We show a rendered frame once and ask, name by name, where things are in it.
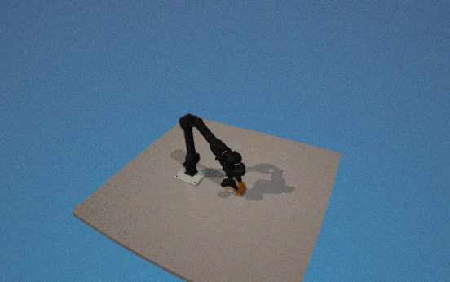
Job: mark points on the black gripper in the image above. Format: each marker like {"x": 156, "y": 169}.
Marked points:
{"x": 229, "y": 181}

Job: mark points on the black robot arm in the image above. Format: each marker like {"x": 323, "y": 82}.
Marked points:
{"x": 217, "y": 147}

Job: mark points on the orange block with dark square mark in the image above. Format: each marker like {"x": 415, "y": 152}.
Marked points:
{"x": 242, "y": 188}

